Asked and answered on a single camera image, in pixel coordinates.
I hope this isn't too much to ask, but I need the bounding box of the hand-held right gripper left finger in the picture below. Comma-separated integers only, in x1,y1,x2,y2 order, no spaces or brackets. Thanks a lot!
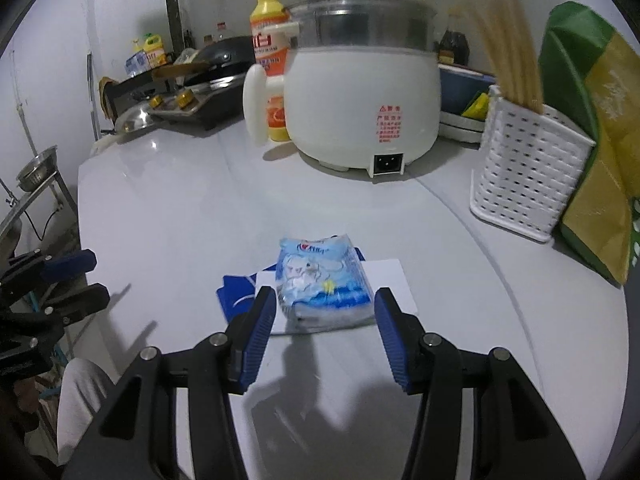
62,285,277,480

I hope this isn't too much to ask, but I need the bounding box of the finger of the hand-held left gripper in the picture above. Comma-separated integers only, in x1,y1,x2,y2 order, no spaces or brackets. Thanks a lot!
0,248,97,301
30,283,111,341

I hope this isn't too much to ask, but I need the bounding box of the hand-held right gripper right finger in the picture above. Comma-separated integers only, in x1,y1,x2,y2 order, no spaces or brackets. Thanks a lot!
374,287,586,480

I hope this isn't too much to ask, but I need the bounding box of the blue tissue pack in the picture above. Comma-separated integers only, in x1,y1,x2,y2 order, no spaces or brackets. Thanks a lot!
275,233,375,333

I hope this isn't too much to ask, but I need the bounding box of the blue card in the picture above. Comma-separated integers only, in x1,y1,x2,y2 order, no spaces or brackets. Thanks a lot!
216,274,261,323

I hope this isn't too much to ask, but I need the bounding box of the white paper sheet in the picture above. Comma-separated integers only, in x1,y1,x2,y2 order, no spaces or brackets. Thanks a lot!
255,258,419,335

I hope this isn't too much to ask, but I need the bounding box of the person's right leg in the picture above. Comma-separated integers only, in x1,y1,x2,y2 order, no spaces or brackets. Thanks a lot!
56,357,118,467

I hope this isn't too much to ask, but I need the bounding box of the steel bowl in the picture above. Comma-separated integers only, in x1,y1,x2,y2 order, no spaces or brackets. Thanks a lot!
16,145,60,192

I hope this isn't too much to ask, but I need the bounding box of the steel wok lid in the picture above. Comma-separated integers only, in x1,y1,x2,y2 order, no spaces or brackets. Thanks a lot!
114,100,163,136

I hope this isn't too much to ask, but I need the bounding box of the brown hanging mat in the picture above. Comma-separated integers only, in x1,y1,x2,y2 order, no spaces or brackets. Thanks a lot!
98,76,113,120

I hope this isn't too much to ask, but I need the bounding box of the black metal rack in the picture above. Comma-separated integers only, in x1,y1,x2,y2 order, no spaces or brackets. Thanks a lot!
100,67,171,121

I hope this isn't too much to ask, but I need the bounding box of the blue and white pack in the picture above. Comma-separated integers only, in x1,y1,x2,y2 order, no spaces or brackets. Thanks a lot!
125,51,149,78

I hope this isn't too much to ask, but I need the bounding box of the white perforated chopstick basket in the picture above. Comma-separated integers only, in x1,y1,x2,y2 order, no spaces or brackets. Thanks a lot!
469,85,598,243

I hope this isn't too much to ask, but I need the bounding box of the white plate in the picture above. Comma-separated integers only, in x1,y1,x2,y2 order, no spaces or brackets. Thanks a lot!
437,110,488,142

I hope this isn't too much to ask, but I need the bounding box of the white electric cooker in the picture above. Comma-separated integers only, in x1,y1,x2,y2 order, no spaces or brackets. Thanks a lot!
243,0,442,180

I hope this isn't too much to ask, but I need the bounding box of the yellow green sponge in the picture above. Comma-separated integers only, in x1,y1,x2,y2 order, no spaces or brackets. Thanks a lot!
461,91,490,120

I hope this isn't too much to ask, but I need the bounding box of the black wok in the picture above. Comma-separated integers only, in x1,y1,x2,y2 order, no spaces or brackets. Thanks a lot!
152,35,258,86

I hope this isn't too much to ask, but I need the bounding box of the green and yellow bag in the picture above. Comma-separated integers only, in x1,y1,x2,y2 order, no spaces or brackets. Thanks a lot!
537,1,640,287

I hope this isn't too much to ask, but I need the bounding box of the yellow detergent bottle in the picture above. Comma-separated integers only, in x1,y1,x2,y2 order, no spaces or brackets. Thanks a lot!
249,0,296,143

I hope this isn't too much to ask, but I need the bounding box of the dark sauce bottle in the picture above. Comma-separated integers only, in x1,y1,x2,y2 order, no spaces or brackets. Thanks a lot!
437,15,471,66

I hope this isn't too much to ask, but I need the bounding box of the bundle of wooden chopsticks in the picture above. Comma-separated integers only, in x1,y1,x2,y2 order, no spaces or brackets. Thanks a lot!
447,0,547,115

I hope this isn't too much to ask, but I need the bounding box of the grey mop handle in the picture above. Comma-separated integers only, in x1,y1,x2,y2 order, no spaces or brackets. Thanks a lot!
86,52,100,141

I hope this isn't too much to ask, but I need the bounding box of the dark vertical post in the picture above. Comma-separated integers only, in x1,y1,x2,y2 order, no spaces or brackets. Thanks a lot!
162,0,186,56

